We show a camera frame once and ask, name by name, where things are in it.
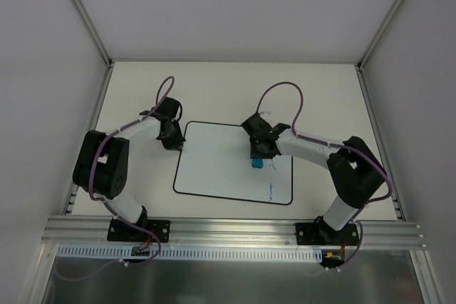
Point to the aluminium right corner post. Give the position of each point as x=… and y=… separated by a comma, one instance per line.
x=386, y=22

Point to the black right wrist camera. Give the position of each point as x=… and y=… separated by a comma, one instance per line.
x=255, y=125

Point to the white slotted cable duct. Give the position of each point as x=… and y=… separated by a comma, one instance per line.
x=191, y=253

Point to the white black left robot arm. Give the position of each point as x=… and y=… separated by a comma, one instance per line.
x=102, y=165

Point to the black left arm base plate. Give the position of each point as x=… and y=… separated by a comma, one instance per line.
x=119, y=231

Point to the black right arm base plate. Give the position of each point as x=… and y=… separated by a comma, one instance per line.
x=319, y=234

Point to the aluminium front rail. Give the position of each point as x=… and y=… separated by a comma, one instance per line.
x=249, y=233

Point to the aluminium left corner post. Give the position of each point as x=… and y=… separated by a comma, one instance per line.
x=92, y=32

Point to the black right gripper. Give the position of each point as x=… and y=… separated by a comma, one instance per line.
x=261, y=152

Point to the blue whiteboard eraser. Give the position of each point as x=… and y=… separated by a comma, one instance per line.
x=257, y=163

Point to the shiny metal front panel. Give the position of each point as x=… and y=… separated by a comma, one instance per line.
x=369, y=278

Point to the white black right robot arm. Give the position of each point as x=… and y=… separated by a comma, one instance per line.
x=355, y=171

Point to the aluminium corner post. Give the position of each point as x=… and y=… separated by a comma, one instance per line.
x=92, y=32
x=386, y=22

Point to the white whiteboard black rim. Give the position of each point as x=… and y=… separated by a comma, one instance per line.
x=215, y=162

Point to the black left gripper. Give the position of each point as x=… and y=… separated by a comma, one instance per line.
x=174, y=141

